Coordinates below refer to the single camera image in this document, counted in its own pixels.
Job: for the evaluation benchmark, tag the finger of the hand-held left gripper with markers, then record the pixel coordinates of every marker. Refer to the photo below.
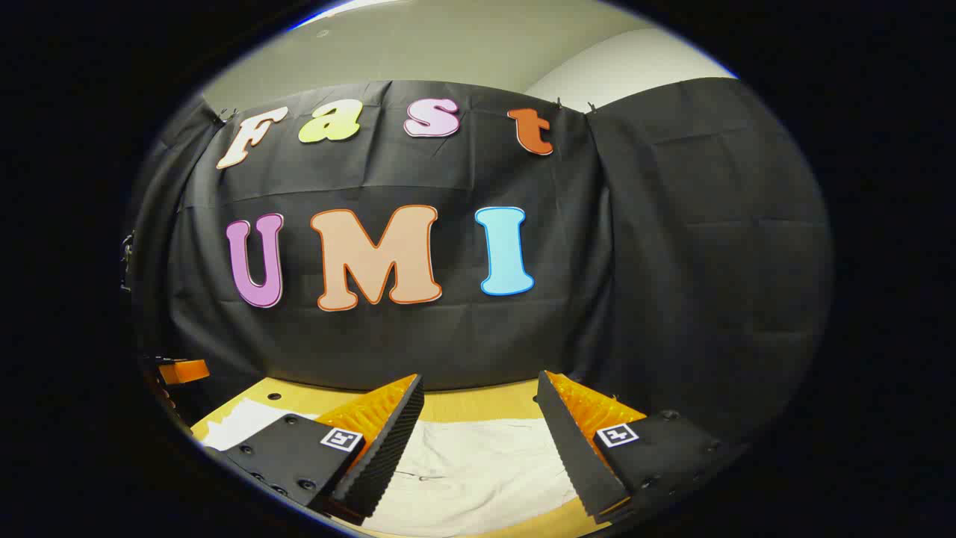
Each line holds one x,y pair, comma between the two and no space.
185,370

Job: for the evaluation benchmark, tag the white jeans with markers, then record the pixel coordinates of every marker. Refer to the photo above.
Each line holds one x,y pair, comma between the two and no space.
478,471

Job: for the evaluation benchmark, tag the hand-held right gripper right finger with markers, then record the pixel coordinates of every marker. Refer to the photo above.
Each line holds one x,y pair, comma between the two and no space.
571,448

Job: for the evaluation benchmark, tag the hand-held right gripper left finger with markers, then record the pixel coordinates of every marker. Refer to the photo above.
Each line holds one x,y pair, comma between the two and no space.
388,441

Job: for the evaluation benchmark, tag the black backdrop cloth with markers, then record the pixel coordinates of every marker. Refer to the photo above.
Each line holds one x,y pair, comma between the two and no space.
463,336

